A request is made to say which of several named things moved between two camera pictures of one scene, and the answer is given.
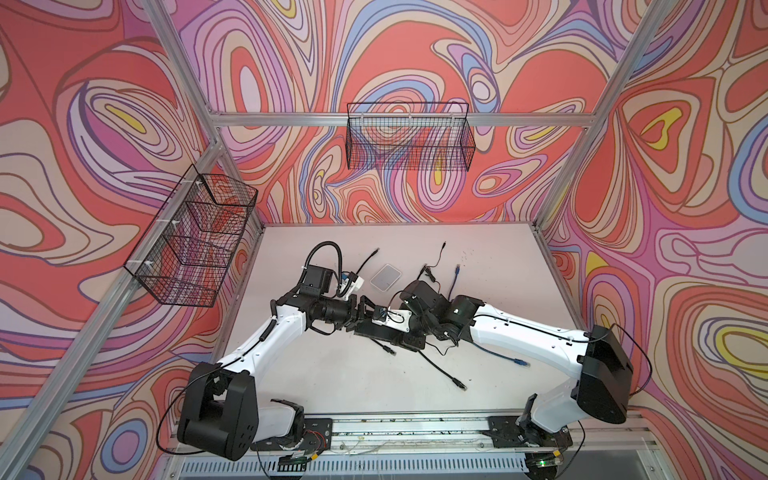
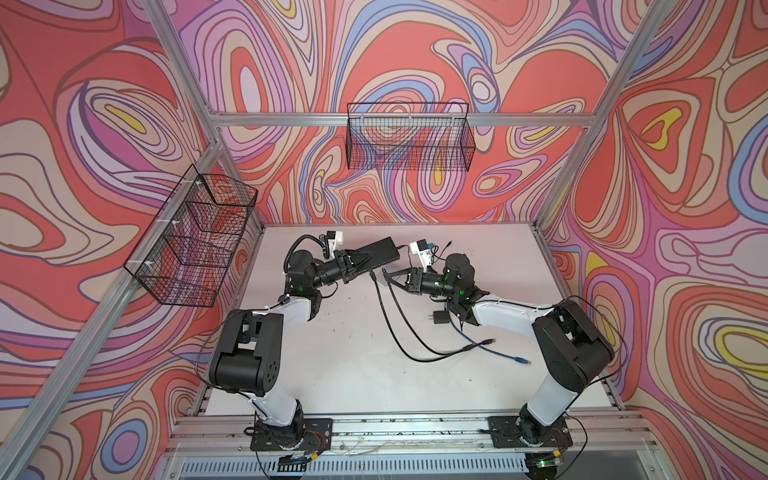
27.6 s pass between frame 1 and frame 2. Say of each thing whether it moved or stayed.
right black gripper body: moved
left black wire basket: stayed
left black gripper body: moved
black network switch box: moved
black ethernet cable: moved
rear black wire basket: stayed
